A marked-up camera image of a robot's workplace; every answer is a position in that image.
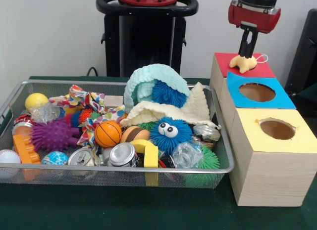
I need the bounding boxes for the small orange basketball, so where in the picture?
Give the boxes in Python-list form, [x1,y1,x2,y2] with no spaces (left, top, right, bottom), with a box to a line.
[94,120,123,148]

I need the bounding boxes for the yellow plastic block toy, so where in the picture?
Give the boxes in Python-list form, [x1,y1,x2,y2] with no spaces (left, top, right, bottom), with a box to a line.
[130,139,159,169]

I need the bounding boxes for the yellow ball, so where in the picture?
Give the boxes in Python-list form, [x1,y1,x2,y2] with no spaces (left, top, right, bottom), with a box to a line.
[25,93,49,112]

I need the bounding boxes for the cream yellow waffle cloth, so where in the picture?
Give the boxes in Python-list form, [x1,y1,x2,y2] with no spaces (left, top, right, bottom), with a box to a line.
[120,82,221,129]

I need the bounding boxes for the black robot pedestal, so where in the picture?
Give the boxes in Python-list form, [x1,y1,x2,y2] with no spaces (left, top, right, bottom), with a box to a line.
[97,0,199,77]

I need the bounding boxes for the globe print ball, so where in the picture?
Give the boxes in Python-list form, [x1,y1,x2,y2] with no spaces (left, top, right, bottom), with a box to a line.
[42,151,69,166]

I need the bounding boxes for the silver metal can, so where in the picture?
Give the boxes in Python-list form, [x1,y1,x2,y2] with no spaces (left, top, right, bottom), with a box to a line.
[108,142,137,167]

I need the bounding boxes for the wooden cube block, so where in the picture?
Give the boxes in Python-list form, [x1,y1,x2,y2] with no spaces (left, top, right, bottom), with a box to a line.
[104,95,124,110]

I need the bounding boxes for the yellow plush duck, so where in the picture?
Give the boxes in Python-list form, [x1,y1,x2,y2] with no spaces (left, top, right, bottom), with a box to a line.
[229,54,268,74]

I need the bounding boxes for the purple spiky ball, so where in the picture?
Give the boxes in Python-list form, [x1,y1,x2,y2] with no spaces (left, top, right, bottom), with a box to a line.
[31,119,81,152]

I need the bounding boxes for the black chair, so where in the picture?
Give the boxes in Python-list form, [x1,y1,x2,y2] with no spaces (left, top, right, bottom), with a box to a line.
[285,9,317,123]

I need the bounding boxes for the mint green waffle cloth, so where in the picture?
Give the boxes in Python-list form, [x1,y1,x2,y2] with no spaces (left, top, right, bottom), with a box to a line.
[123,64,190,112]

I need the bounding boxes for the orange plastic block toy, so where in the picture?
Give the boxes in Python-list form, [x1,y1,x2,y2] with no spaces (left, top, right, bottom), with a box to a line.
[12,135,41,165]

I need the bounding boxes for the dark green table cloth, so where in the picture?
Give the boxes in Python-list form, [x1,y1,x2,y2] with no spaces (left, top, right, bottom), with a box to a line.
[0,76,317,230]

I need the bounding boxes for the white baseball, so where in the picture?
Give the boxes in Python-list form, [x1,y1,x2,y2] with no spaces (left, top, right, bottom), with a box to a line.
[0,149,21,179]

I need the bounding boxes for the shallow wire mesh bin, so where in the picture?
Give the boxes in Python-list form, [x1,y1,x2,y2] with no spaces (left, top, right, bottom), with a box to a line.
[0,80,235,188]

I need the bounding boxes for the green spiky ball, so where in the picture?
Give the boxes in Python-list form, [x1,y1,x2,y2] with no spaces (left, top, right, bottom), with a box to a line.
[186,146,220,187]

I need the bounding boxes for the blue spiky ball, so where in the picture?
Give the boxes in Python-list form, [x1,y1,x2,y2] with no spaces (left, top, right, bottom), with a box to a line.
[151,80,188,108]

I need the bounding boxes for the wooden box with three holes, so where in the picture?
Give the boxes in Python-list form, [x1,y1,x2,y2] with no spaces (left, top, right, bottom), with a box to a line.
[210,53,317,207]

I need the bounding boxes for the blue fuzzy ball with eyes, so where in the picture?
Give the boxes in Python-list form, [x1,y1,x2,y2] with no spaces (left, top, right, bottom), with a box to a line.
[150,116,193,155]

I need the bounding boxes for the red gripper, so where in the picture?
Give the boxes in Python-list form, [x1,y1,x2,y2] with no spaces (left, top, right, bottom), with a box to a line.
[228,0,281,59]

